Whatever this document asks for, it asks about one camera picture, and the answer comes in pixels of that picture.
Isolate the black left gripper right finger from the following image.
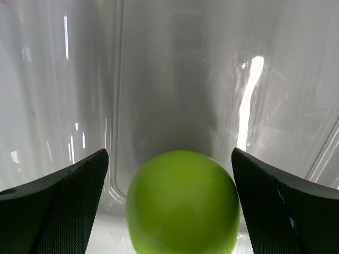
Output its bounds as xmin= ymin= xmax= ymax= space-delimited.
xmin=231 ymin=148 xmax=338 ymax=253

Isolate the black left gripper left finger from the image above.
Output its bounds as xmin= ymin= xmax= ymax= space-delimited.
xmin=1 ymin=149 xmax=109 ymax=253

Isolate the green lime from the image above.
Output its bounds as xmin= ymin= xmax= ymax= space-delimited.
xmin=126 ymin=150 xmax=240 ymax=253

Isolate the grey plastic food bin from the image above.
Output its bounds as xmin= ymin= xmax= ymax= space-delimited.
xmin=1 ymin=1 xmax=338 ymax=253

